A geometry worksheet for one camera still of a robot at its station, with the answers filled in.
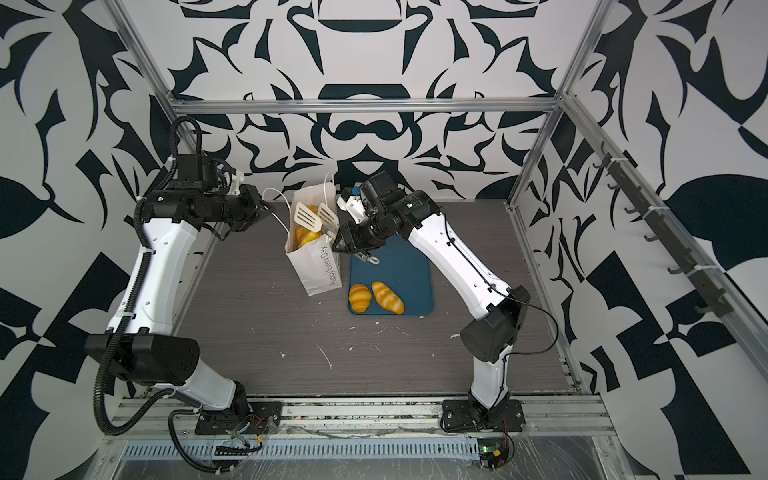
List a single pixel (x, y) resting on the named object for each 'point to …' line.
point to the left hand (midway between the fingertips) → (273, 201)
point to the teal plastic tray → (403, 268)
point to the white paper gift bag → (311, 246)
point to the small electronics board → (492, 452)
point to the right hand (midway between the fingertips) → (339, 245)
